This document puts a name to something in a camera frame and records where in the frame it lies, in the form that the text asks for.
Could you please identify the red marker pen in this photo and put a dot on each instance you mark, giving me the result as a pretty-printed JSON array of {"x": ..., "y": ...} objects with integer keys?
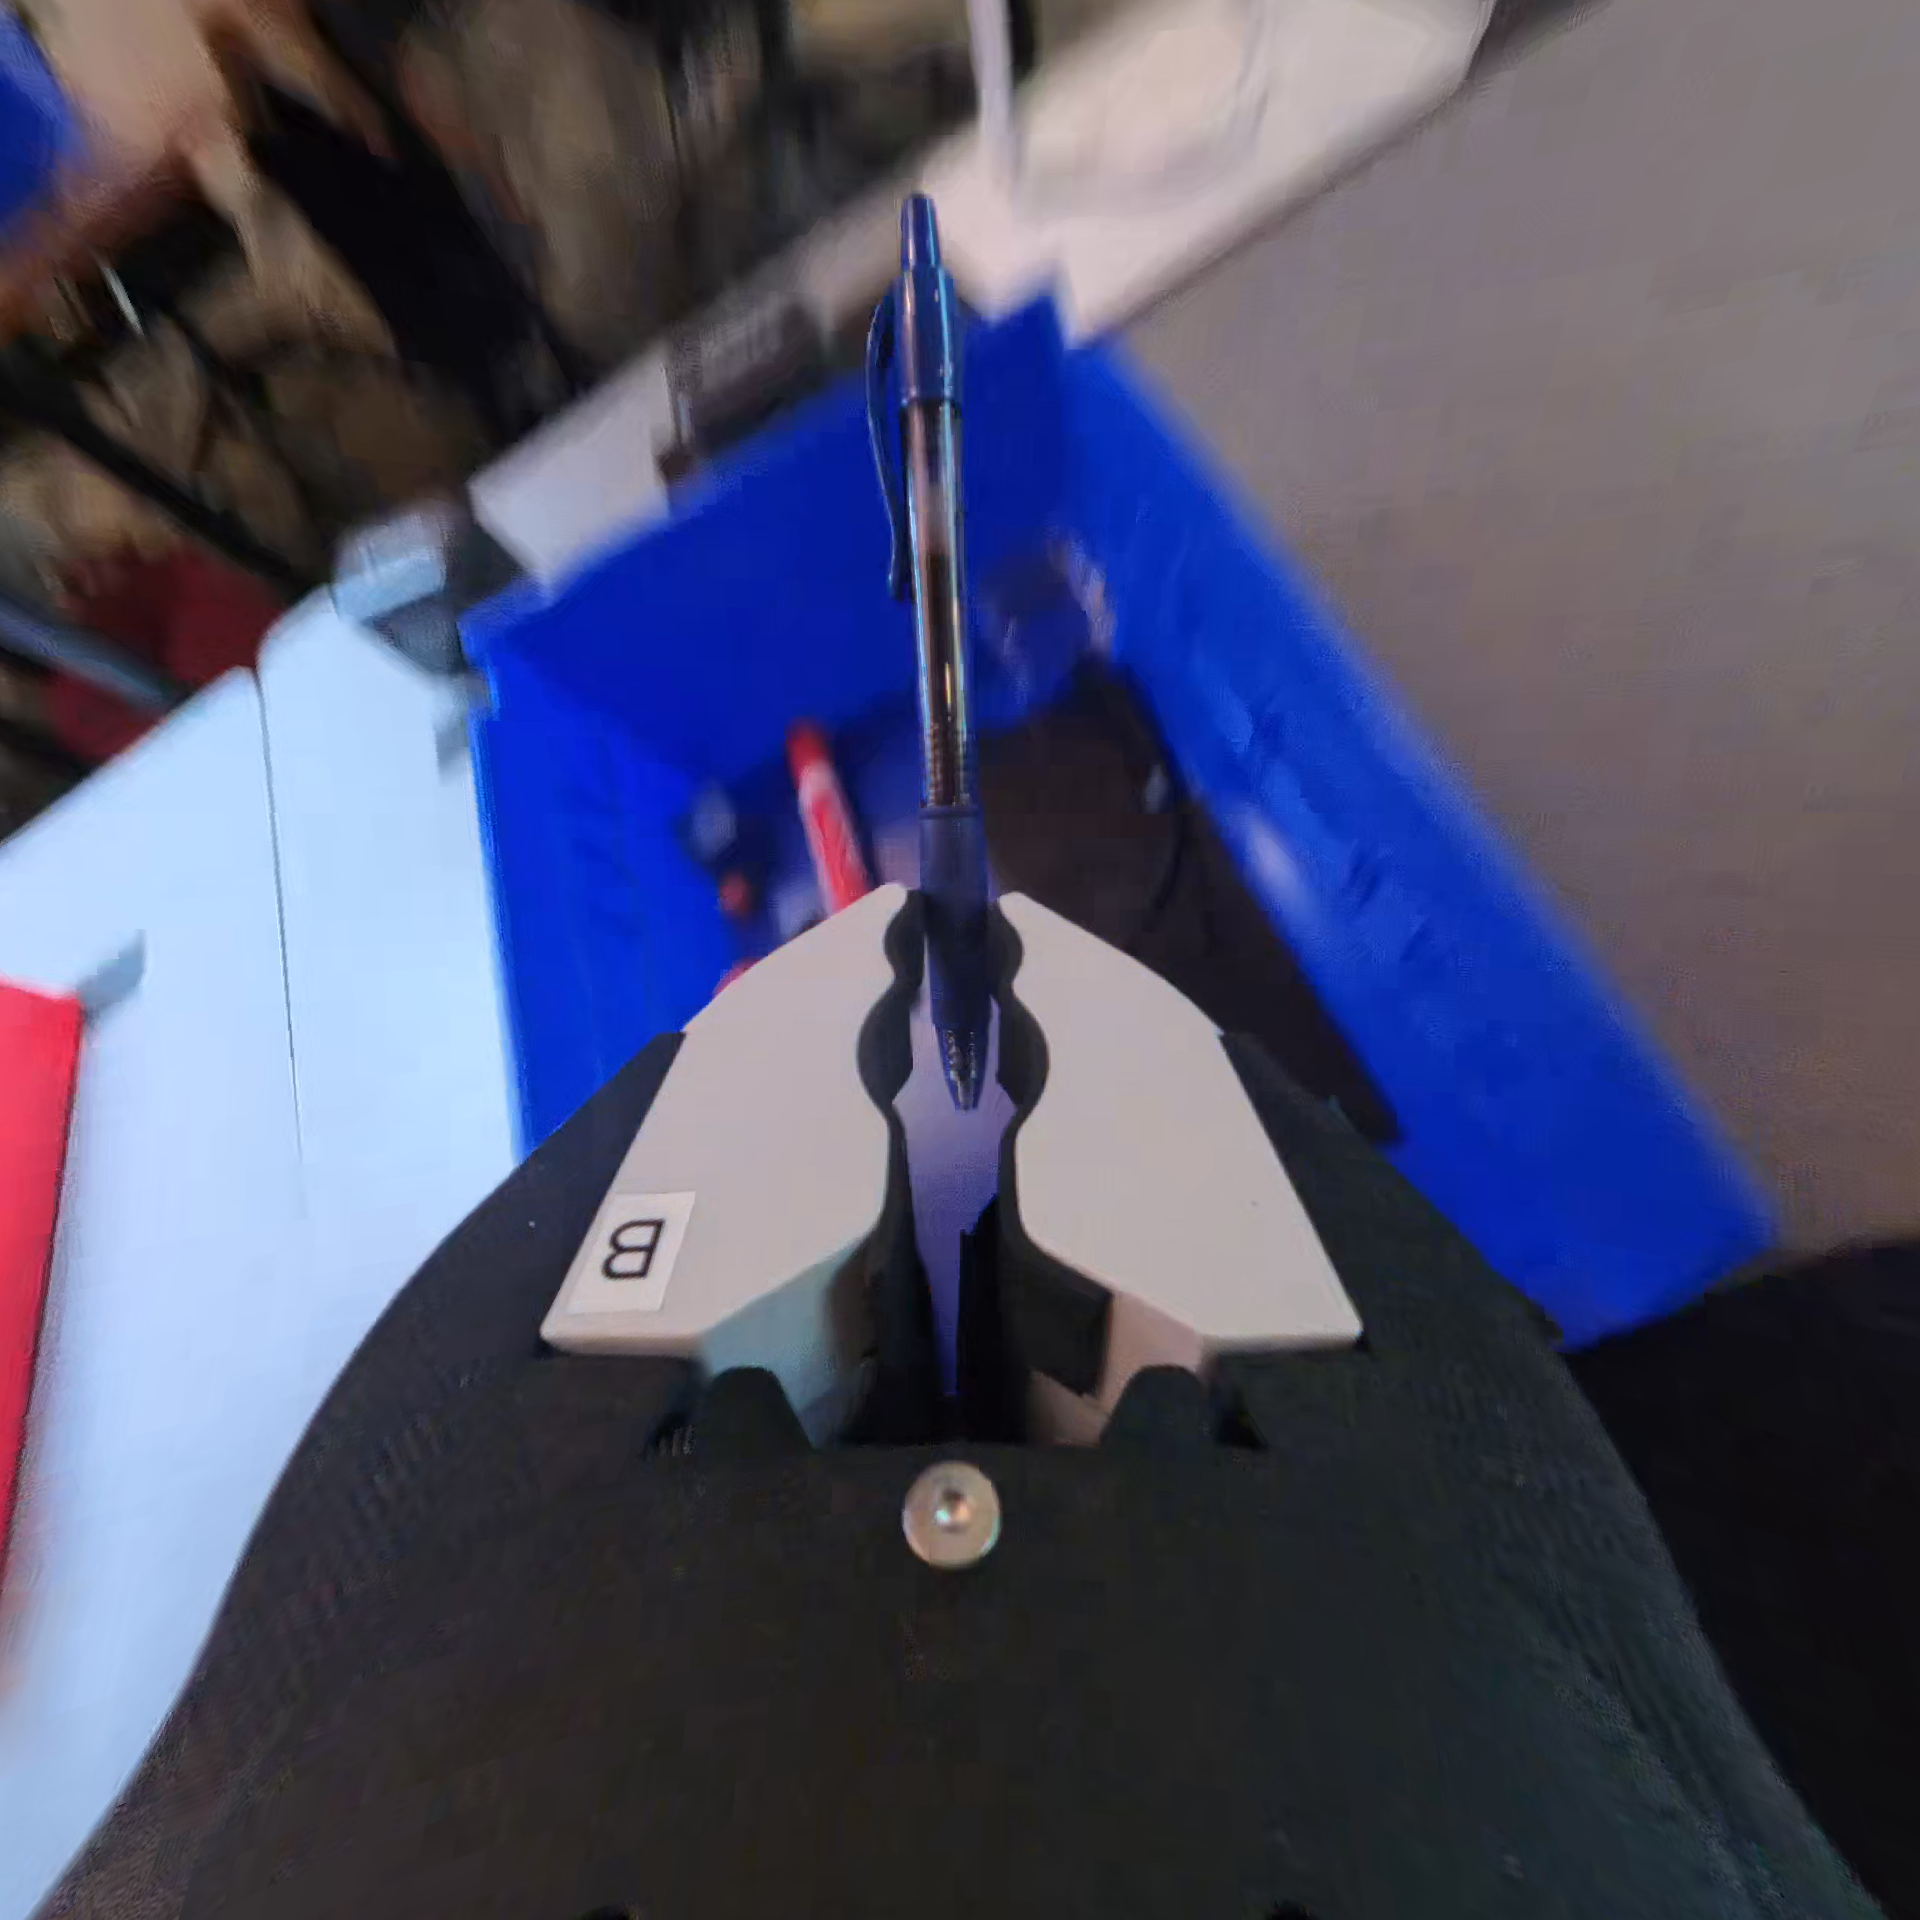
[{"x": 827, "y": 811}]

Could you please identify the white table black grommet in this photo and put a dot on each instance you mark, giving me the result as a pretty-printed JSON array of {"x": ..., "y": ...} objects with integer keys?
[{"x": 195, "y": 1125}]

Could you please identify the red plastic bin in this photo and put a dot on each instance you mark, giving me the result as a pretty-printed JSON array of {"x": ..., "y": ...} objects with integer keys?
[{"x": 31, "y": 1201}]

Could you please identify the blue ballpoint pen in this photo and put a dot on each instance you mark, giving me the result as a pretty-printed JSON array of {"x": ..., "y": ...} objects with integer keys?
[{"x": 943, "y": 600}]

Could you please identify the blue bin white tag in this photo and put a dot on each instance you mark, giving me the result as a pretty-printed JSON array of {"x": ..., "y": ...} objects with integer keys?
[{"x": 1425, "y": 932}]

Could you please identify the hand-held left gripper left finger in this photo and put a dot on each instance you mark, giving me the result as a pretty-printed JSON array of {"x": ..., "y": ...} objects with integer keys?
[{"x": 720, "y": 1184}]

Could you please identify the small red object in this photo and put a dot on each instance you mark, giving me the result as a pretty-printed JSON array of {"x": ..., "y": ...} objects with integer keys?
[{"x": 735, "y": 897}]

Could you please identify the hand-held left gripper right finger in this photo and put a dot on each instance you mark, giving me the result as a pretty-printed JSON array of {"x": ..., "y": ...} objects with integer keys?
[{"x": 1184, "y": 1184}]

